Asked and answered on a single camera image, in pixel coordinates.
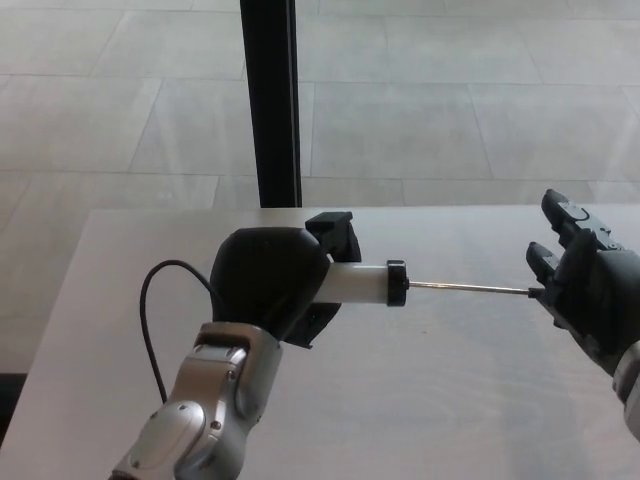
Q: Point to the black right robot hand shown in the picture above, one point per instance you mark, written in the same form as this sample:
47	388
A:
595	295

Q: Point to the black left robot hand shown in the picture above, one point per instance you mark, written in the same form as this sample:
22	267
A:
265	280

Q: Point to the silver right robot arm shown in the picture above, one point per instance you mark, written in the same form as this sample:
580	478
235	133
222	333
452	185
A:
631	395

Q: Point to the black vertical window frame post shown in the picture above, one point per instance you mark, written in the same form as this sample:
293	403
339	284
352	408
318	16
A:
272	100

